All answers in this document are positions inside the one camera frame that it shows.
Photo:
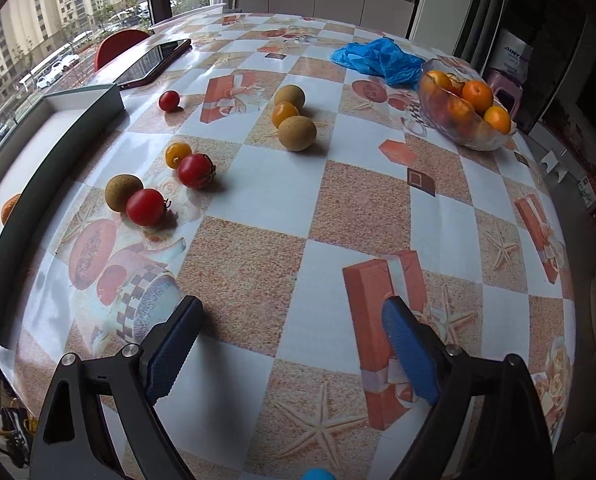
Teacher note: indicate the grey curtain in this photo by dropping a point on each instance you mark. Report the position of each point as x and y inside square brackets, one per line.
[483, 10]

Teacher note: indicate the orange tangerine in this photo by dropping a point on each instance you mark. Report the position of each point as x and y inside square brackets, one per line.
[477, 96]
[438, 80]
[497, 119]
[10, 207]
[458, 110]

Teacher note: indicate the green-edged white box tray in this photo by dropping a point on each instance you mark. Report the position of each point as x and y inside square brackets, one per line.
[53, 180]

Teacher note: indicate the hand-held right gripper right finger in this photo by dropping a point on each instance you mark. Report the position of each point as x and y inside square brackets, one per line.
[410, 355]

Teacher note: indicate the red cherry tomato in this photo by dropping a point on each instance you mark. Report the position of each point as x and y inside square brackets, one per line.
[145, 207]
[169, 100]
[195, 171]

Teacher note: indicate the dark smartphone with red case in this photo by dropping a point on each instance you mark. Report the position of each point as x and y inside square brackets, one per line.
[153, 60]

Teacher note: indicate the crumpled blue plastic glove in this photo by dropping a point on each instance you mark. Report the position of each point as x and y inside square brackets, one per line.
[373, 57]

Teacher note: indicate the checked printed tablecloth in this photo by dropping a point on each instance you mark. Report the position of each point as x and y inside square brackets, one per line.
[258, 260]

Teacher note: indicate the red plastic chair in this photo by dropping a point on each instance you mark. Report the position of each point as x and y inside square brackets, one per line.
[115, 47]

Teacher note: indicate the white printed bag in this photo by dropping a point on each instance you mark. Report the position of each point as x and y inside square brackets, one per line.
[513, 52]

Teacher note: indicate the pink plastic stool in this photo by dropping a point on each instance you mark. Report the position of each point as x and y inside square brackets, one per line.
[503, 82]

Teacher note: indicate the clear glass bowl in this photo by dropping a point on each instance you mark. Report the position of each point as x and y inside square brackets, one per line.
[458, 132]

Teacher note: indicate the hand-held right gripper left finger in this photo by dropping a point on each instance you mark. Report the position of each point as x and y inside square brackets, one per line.
[170, 355]

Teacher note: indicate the tan round longan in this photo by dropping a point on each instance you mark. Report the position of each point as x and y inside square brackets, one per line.
[289, 94]
[297, 133]
[120, 191]

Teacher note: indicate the yellow cherry tomato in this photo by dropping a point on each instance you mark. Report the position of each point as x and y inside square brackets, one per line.
[176, 152]
[284, 115]

